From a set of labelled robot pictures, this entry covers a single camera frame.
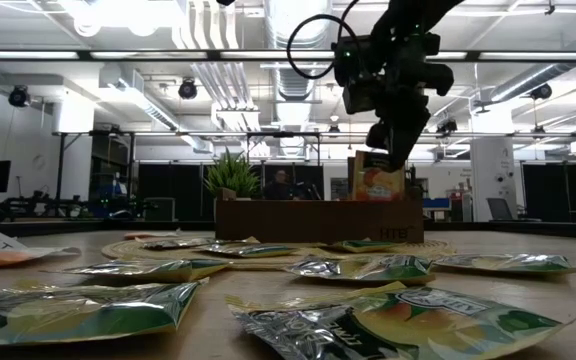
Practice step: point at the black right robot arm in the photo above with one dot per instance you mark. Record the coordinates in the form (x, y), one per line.
(418, 12)

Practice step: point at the blue storage bin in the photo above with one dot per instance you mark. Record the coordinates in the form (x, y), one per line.
(435, 203)

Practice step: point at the brown wooden tea box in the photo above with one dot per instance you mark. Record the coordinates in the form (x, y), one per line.
(318, 222)

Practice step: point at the person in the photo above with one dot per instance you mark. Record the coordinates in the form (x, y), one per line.
(280, 186)

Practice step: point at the white square pillar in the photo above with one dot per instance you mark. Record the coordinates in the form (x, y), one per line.
(493, 175)

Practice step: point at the black metal table frame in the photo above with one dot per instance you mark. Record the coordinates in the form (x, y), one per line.
(68, 228)

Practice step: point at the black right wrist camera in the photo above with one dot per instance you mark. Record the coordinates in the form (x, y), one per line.
(358, 97)

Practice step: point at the small green potted plant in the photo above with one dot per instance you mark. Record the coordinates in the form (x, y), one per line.
(233, 175)

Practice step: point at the grey storage box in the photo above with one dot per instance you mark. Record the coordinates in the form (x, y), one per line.
(159, 209)

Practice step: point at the grey office chair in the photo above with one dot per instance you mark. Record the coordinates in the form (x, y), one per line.
(499, 209)

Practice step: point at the black metal rig frame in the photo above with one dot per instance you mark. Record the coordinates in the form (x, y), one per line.
(193, 134)

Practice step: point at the black LED light bar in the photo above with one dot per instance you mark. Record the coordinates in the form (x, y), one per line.
(213, 55)

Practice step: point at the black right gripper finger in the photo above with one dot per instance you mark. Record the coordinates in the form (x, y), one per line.
(405, 140)
(376, 136)

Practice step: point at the white orange tea bag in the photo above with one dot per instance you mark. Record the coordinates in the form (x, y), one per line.
(150, 234)
(3, 255)

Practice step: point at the black background robot arms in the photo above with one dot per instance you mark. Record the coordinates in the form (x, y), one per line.
(38, 205)

